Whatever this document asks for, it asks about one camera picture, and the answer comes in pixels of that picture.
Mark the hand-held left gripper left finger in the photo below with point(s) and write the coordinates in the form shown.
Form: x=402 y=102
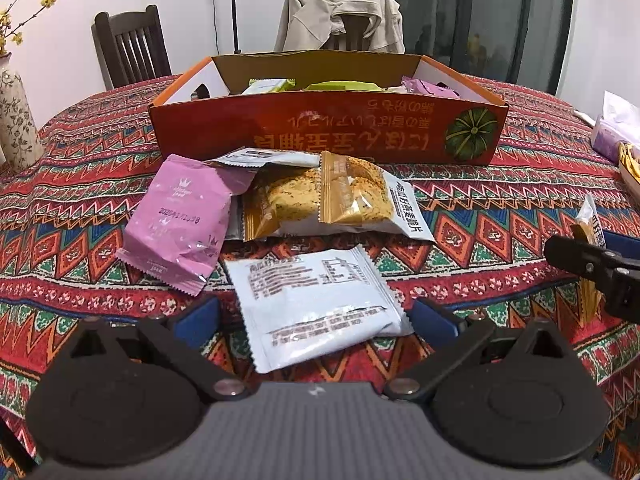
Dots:
x=197 y=319

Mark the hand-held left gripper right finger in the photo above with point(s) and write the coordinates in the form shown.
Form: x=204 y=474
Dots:
x=435 y=317

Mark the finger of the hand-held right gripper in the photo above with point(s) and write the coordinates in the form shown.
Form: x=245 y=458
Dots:
x=625 y=247
x=575 y=255

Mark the white gold snack packet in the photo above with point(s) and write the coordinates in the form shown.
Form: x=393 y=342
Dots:
x=265 y=156
x=315 y=305
x=370 y=195
x=592 y=217
x=280 y=200

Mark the purple snack packet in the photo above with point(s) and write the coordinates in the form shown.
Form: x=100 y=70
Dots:
x=430 y=87
x=175 y=220
x=240 y=180

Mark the orange cardboard box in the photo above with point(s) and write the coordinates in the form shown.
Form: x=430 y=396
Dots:
x=325 y=130

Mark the green white snack packet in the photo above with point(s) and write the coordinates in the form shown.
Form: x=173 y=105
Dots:
x=267 y=85
x=345 y=86

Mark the tray of gold wrappers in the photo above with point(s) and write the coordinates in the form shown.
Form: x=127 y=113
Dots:
x=631 y=170

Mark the purple tissue pack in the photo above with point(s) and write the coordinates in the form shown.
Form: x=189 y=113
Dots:
x=610 y=135

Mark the patterned red tablecloth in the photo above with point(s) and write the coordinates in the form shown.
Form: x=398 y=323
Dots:
x=75 y=200

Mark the glass sliding door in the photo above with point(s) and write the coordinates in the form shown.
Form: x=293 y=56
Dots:
x=450 y=20

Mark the floral ceramic vase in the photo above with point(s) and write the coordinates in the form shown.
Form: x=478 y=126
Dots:
x=15 y=120

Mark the dark wooden chair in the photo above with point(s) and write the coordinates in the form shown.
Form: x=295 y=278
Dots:
x=352 y=32
x=132 y=45

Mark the black tripod stand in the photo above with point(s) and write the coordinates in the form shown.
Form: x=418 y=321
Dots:
x=234 y=5

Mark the beige jacket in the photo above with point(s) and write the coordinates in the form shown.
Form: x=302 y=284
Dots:
x=310 y=15

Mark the yellow flower branches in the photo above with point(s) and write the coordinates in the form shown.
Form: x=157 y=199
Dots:
x=47 y=0

